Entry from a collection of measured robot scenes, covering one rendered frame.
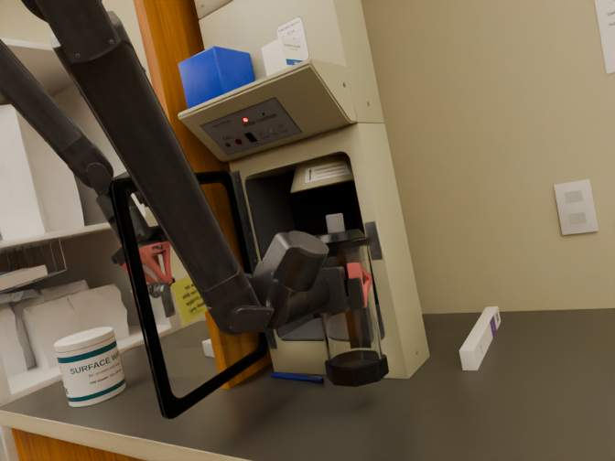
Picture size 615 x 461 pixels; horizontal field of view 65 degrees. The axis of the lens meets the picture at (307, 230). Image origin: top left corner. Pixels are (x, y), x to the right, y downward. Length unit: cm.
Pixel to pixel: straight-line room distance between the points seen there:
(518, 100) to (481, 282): 44
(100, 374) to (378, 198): 75
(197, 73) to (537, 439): 80
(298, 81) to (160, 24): 40
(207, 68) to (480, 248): 76
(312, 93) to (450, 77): 52
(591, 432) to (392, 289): 36
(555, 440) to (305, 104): 61
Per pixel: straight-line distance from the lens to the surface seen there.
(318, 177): 94
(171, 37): 113
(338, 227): 78
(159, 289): 83
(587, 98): 121
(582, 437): 73
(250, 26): 103
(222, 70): 93
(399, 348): 92
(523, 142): 122
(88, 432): 113
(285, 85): 83
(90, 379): 124
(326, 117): 85
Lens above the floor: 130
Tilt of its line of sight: 4 degrees down
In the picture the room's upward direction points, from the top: 12 degrees counter-clockwise
